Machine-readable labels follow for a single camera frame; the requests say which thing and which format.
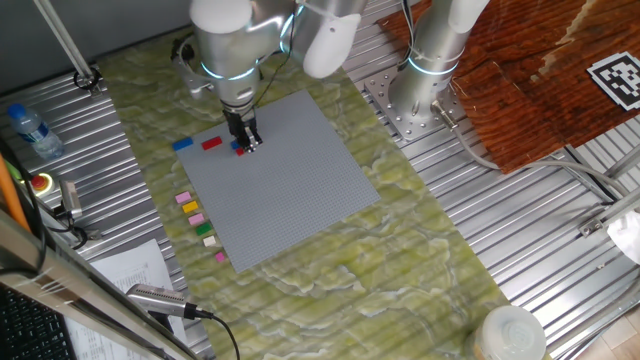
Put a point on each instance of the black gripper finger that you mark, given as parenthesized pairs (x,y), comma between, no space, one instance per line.
(239,137)
(253,139)

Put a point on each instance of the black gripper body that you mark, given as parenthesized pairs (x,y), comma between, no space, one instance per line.
(240,116)

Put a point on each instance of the short red Lego brick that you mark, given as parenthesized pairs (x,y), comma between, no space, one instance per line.
(240,151)

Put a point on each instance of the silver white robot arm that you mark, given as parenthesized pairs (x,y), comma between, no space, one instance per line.
(230,45)

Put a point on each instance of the long blue Lego brick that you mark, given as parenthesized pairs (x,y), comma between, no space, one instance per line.
(233,145)
(182,144)

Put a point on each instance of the long red Lego brick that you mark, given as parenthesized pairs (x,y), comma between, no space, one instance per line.
(211,143)

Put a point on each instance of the grey Lego baseplate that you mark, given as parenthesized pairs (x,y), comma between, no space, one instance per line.
(280,190)

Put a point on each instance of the yellow Lego brick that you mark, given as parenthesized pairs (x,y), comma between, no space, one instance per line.
(190,206)

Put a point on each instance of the green Lego brick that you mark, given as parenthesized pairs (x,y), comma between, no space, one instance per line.
(203,229)

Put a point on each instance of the white Lego brick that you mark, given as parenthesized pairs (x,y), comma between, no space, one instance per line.
(210,241)

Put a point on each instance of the tiny pink Lego brick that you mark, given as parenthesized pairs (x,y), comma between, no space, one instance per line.
(220,257)

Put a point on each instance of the printed white paper sheets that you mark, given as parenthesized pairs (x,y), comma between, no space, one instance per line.
(135,270)

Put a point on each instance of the small grey box device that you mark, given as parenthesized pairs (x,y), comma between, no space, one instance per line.
(70,197)

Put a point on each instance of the green marble pattern mat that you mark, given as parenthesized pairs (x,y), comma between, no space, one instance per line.
(350,300)

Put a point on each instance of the slanted aluminium pole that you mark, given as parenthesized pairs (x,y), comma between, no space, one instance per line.
(65,40)

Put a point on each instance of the red emergency stop button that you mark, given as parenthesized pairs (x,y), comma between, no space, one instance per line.
(41,183)

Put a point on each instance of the clear water bottle blue cap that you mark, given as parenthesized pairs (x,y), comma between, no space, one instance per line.
(32,131)

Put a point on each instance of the orange pole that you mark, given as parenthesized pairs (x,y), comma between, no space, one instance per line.
(7,192)

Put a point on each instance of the black keyboard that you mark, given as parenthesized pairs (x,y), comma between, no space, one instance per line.
(25,330)

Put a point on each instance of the white plastic jar lid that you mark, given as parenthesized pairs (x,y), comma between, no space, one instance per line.
(510,332)

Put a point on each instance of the black white fiducial marker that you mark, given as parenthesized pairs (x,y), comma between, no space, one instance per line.
(617,80)

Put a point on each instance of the plain aluminium profile bar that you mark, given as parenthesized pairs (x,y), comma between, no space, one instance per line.
(625,162)

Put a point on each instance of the white cloth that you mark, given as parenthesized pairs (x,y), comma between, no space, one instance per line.
(627,235)

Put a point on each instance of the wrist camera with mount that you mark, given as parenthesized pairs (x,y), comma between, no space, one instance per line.
(192,82)

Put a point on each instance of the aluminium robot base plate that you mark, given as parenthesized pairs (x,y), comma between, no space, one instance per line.
(380,95)

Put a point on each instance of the grey camera device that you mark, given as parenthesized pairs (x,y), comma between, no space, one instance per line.
(155,300)

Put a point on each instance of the metal frame bar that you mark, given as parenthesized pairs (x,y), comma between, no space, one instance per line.
(60,285)

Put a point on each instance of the aluminium profile bar with bracket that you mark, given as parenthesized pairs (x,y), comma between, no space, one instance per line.
(600,222)

